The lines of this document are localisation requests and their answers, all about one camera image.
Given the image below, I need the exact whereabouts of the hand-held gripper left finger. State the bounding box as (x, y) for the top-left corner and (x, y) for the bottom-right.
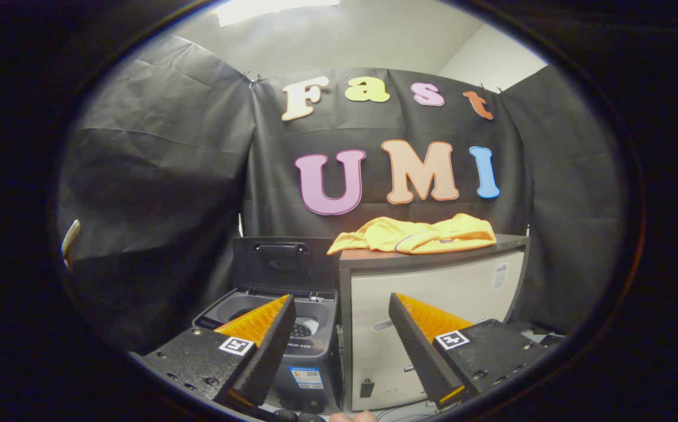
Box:
(130, 295), (297, 411)

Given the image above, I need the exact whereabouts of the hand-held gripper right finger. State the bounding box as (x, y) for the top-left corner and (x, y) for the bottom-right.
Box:
(389, 293), (551, 409)

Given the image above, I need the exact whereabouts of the grey washing machine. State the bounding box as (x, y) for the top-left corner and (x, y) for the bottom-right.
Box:
(192, 286), (343, 414)

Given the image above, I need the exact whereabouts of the yellow shirt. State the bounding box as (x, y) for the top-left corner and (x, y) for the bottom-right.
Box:
(327, 213), (497, 256)

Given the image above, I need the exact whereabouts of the black backdrop cloth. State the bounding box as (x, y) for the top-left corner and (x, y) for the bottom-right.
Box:
(57, 35), (627, 352)

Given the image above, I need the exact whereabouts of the pink smartphone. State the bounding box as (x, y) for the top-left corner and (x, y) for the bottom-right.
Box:
(60, 220), (82, 270)

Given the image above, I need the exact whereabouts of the beige cabinet with dark frame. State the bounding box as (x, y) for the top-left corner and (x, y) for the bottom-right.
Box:
(339, 234), (530, 411)

